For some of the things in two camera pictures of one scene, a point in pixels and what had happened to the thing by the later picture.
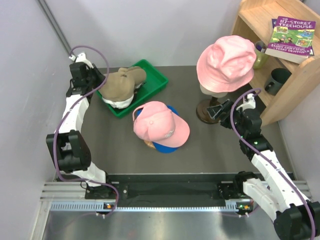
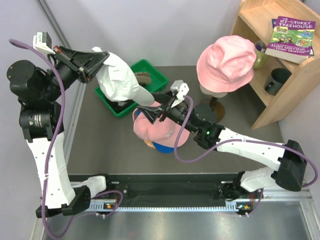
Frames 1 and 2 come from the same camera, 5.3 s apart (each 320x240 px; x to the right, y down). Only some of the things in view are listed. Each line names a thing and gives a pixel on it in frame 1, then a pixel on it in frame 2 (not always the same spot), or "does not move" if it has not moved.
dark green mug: (278, 78) does not move
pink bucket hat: (227, 65) does not move
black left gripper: (101, 78) -> (91, 62)
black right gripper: (226, 107) -> (151, 113)
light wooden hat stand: (150, 143) does not move
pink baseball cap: (154, 121) does not move
